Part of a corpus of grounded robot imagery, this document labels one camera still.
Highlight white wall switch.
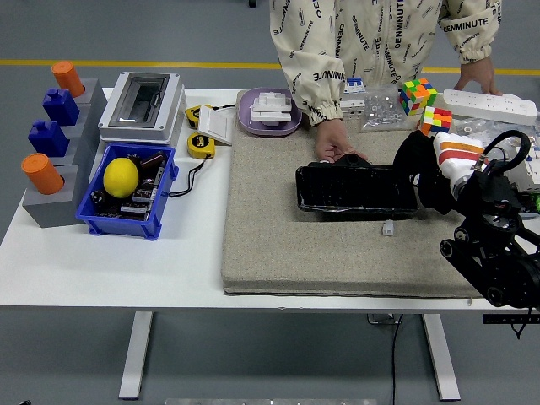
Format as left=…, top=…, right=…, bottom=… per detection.
left=197, top=105, right=235, bottom=148

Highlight white blue circuit breaker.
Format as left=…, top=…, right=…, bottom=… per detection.
left=342, top=77, right=366, bottom=122

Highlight grey-brown mat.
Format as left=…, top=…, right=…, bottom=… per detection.
left=219, top=89, right=486, bottom=300

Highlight grey electrical enclosure box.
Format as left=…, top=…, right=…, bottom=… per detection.
left=97, top=71, right=187, bottom=144

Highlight person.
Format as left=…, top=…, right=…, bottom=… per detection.
left=268, top=0, right=504, bottom=92

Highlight white plastic parts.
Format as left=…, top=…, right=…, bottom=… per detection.
left=250, top=90, right=294, bottom=129

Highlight brown cylindrical capacitor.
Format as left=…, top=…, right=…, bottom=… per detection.
left=141, top=151, right=166, bottom=172

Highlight multicoloured puzzle cube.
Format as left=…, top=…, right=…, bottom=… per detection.
left=417, top=105, right=454, bottom=138
left=399, top=78, right=440, bottom=116

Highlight black cable under table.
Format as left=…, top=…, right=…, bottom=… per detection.
left=366, top=312, right=404, bottom=405

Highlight white power strip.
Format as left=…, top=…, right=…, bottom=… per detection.
left=442, top=89, right=540, bottom=126

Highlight clear bag of washers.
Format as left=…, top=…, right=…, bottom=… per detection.
left=455, top=118, right=520, bottom=147

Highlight purple tray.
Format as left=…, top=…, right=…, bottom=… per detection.
left=236, top=87, right=304, bottom=138

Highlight grey stepped block holder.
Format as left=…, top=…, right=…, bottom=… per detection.
left=21, top=78, right=106, bottom=230

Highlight person's right hand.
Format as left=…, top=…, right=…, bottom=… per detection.
left=315, top=118, right=369, bottom=164

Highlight yellow lemon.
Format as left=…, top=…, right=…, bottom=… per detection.
left=103, top=158, right=140, bottom=199

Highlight orange cylinder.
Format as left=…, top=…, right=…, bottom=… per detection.
left=51, top=61, right=86, bottom=99
left=20, top=153, right=65, bottom=196

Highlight white table leg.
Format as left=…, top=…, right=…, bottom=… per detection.
left=421, top=314, right=462, bottom=402
left=118, top=310, right=154, bottom=400

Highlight clear bag of nuts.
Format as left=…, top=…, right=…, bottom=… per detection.
left=358, top=86, right=410, bottom=134

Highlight black rag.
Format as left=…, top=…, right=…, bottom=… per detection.
left=394, top=129, right=459, bottom=216

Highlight hanging black cable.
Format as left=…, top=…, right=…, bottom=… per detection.
left=512, top=307, right=540, bottom=341

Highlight blue plastic bin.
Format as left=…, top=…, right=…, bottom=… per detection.
left=75, top=143, right=180, bottom=241

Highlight person's left hand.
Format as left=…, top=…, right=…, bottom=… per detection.
left=453, top=55, right=504, bottom=96

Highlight black glossy panel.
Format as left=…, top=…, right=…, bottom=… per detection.
left=294, top=152, right=420, bottom=222

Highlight blue block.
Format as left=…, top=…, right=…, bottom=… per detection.
left=28, top=120, right=70, bottom=159
left=41, top=88, right=81, bottom=127

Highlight yellow tape measure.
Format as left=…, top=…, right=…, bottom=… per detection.
left=185, top=103, right=238, bottom=130
left=169, top=132, right=217, bottom=198

